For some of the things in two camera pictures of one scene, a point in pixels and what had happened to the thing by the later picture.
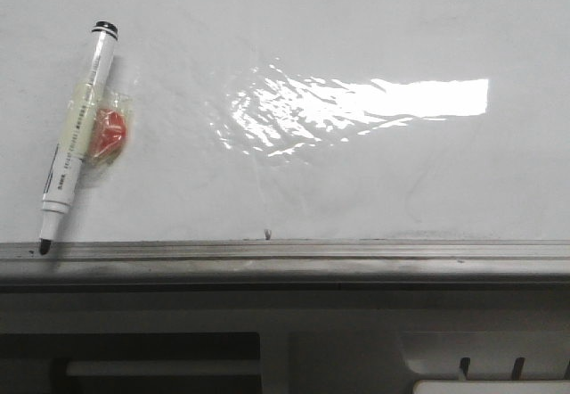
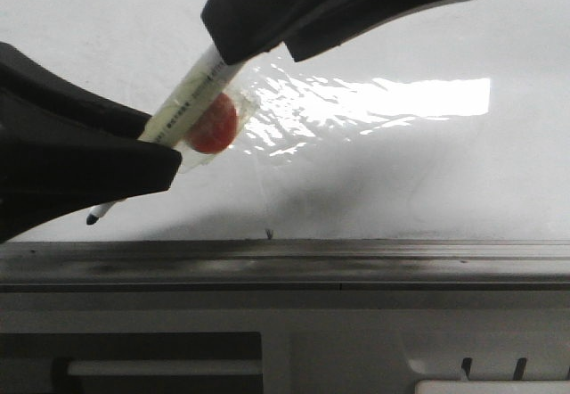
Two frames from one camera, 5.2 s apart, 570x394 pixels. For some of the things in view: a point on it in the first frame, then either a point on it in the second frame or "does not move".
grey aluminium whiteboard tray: [457, 266] does not move
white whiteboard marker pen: [76, 132] to [169, 126]
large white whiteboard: [297, 103] does not move
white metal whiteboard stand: [285, 342] does not move
